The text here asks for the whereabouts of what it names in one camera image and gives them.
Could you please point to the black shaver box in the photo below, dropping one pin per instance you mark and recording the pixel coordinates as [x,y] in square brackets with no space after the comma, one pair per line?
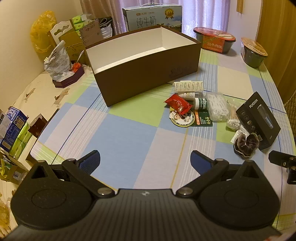
[259,118]

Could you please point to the blue carton box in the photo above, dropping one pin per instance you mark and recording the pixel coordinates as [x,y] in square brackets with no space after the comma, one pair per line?
[12,125]

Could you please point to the large brown cardboard box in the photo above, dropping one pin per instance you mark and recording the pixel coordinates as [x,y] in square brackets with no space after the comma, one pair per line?
[138,76]

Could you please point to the dark maroon flower box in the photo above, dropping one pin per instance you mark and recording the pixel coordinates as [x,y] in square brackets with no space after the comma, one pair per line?
[68,75]

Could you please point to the round cartoon sticker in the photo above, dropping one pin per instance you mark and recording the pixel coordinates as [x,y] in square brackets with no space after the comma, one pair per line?
[182,120]

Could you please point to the white plastic vial tray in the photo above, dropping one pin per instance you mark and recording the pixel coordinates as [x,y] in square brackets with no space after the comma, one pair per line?
[188,86]

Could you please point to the red instant meal bowl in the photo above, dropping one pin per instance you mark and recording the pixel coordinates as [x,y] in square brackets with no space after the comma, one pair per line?
[214,40]

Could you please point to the dark green instant noodle cup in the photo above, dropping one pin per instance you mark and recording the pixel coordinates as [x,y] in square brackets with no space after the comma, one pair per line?
[253,54]

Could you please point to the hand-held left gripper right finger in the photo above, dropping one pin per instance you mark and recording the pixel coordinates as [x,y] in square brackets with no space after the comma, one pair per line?
[200,161]

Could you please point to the quilted chair back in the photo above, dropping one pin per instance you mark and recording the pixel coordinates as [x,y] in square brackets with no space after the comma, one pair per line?
[291,106]

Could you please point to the cream printed cloth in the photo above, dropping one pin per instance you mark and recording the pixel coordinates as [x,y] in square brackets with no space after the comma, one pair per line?
[34,92]

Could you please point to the brown velvet scrunchie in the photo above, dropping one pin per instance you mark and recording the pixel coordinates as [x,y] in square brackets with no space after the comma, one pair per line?
[246,146]

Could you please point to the clear box of floss picks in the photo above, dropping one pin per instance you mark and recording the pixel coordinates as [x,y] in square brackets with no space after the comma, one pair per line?
[217,107]

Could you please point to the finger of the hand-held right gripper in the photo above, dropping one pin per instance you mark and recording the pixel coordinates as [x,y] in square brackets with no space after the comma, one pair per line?
[291,177]
[278,157]

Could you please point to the red snack packet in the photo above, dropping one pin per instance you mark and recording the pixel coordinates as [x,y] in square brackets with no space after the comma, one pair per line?
[179,104]

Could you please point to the silver foil bag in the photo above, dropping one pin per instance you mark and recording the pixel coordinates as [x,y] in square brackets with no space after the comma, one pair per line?
[57,61]

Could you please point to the plaid cloth covered desktop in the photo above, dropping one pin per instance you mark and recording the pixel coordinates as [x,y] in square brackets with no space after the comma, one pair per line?
[143,139]

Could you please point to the pink sheer curtain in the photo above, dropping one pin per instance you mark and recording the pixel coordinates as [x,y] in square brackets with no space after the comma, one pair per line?
[196,14]

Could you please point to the white medicine bottle green label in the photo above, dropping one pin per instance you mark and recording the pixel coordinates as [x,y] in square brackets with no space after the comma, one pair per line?
[200,103]

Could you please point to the yellow plastic bag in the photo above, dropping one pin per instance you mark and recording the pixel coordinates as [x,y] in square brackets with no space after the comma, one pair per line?
[42,34]

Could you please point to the green tissue packs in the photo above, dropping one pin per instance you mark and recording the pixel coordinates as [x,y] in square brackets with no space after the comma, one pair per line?
[79,22]

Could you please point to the green tissue pack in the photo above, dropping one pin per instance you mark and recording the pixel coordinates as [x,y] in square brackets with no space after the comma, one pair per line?
[22,141]

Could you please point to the bag of cotton swabs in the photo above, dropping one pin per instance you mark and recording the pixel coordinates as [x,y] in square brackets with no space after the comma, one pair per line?
[233,120]

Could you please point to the small brown paper box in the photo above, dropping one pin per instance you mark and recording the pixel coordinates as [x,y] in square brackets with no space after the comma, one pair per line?
[38,127]

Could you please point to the yellow curtain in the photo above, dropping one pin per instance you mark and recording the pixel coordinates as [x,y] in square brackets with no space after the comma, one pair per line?
[277,34]

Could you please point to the small clear packet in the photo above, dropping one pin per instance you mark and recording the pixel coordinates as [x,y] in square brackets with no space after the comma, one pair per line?
[238,135]

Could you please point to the blue white milk carton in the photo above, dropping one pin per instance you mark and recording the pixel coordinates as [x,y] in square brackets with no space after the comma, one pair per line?
[143,19]

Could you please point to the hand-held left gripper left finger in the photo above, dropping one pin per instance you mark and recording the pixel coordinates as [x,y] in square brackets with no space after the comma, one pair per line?
[89,162]

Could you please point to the open cardboard box of clutter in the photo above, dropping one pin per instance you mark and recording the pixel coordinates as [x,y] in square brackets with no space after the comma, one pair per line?
[10,169]

